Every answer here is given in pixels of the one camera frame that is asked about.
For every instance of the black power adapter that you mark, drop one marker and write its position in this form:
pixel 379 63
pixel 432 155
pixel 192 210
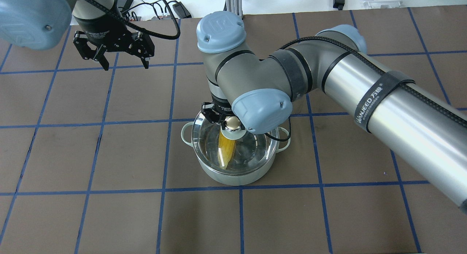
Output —
pixel 181 10

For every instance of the white electric cooking pot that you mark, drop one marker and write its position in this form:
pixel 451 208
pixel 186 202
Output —
pixel 233 129

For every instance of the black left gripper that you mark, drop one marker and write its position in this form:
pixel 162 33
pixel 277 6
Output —
pixel 103 29

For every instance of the clear plastic box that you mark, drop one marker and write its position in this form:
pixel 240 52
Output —
pixel 382 4

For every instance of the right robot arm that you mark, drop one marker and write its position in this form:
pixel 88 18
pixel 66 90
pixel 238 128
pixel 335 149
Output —
pixel 423 130

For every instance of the yellow corn cob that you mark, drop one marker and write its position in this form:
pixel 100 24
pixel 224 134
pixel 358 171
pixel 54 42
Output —
pixel 225 150

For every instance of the aluminium frame post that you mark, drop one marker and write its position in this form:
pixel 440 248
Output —
pixel 234 6

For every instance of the brown paper table cover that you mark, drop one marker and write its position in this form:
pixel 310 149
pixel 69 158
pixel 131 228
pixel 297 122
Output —
pixel 92 162

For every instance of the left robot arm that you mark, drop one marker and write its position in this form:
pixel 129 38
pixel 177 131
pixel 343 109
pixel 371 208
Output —
pixel 39 25

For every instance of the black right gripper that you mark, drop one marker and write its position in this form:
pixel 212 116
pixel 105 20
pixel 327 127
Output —
pixel 222 105

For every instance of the glass pot lid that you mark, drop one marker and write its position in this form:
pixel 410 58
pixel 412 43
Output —
pixel 252 151

